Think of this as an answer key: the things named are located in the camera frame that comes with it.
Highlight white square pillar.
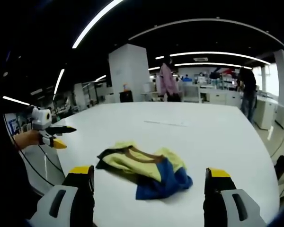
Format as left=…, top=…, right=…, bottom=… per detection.
left=108, top=43, right=151, bottom=103

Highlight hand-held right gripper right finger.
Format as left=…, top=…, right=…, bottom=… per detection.
left=203, top=167, right=267, bottom=227

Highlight small black cabinet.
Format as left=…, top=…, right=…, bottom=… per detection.
left=119, top=90, right=134, bottom=103

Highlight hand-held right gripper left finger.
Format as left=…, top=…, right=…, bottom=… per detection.
left=28, top=165, right=95, bottom=227

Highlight person's left hand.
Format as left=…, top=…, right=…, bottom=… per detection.
left=14, top=130, right=42, bottom=150

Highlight black stand base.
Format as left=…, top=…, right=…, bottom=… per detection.
left=273, top=131, right=284, bottom=180

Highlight black cable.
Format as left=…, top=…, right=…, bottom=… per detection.
left=13, top=134, right=65, bottom=187

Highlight yellow and blue garment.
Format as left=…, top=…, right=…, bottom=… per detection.
left=95, top=140, right=194, bottom=201

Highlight person's dark sleeve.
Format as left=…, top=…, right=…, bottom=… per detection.
left=0, top=111, right=43, bottom=227

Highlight white office desks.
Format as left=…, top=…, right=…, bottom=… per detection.
left=141, top=83, right=284, bottom=131

